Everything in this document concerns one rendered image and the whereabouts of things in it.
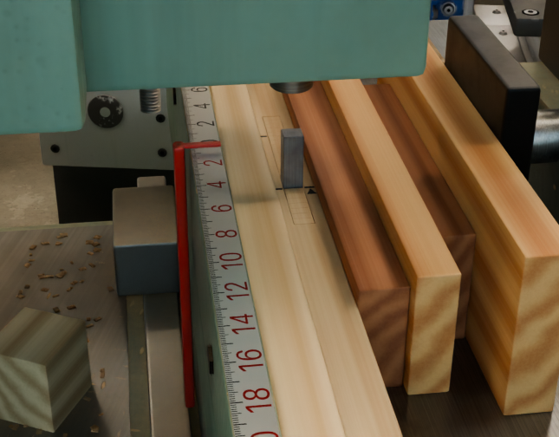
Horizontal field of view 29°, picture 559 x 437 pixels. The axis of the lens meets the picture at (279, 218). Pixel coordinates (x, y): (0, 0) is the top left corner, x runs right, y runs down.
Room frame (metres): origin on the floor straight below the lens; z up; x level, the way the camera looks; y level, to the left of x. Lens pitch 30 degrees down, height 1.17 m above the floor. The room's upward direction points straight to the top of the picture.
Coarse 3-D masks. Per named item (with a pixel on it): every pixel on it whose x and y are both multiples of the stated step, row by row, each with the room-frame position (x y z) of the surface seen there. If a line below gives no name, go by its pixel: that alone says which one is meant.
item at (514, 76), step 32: (448, 32) 0.49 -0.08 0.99; (480, 32) 0.47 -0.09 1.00; (448, 64) 0.49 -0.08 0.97; (480, 64) 0.44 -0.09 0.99; (512, 64) 0.43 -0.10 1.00; (480, 96) 0.44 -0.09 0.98; (512, 96) 0.41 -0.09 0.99; (512, 128) 0.41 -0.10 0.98; (544, 128) 0.45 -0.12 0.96; (544, 160) 0.45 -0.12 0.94
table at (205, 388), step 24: (432, 24) 0.75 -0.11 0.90; (168, 96) 0.68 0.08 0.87; (192, 264) 0.43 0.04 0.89; (192, 288) 0.44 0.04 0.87; (192, 312) 0.45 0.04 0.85; (456, 360) 0.35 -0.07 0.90; (456, 384) 0.34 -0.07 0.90; (480, 384) 0.34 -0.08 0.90; (408, 408) 0.32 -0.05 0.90; (432, 408) 0.32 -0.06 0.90; (456, 408) 0.32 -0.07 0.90; (480, 408) 0.32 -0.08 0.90; (216, 432) 0.31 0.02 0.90; (408, 432) 0.31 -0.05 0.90; (432, 432) 0.31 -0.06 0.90; (456, 432) 0.31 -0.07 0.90; (480, 432) 0.31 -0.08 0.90; (504, 432) 0.31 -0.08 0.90; (528, 432) 0.31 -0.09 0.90; (552, 432) 0.31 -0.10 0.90
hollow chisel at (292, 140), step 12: (288, 132) 0.43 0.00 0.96; (300, 132) 0.43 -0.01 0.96; (288, 144) 0.42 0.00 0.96; (300, 144) 0.43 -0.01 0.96; (288, 156) 0.42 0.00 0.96; (300, 156) 0.43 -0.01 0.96; (288, 168) 0.42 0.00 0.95; (300, 168) 0.43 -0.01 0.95; (288, 180) 0.42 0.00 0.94; (300, 180) 0.43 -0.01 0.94
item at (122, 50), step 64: (128, 0) 0.39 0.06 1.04; (192, 0) 0.39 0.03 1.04; (256, 0) 0.40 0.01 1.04; (320, 0) 0.40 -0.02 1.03; (384, 0) 0.40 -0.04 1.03; (128, 64) 0.39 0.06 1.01; (192, 64) 0.39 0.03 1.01; (256, 64) 0.40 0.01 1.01; (320, 64) 0.40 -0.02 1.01; (384, 64) 0.40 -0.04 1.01
